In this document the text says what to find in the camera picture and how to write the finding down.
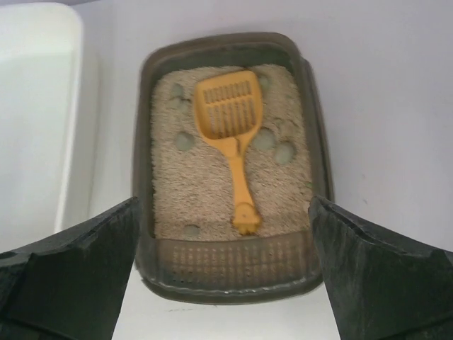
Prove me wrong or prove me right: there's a grey litter clump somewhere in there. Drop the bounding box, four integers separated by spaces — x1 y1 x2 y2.
175 131 195 152
170 83 184 99
274 141 295 165
258 74 271 92
183 225 200 237
252 127 276 151

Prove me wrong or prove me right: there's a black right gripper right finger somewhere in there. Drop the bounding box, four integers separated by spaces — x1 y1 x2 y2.
309 196 452 339

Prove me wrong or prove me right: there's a dark brown litter box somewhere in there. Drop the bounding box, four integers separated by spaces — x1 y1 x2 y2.
133 31 335 296

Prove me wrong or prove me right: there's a white plastic bin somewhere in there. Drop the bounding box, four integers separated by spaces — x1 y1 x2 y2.
1 2 83 238

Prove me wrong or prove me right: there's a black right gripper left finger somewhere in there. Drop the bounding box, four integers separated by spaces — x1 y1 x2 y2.
1 198 140 339

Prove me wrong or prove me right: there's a yellow litter scoop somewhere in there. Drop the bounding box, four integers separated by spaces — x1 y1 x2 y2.
193 69 263 235

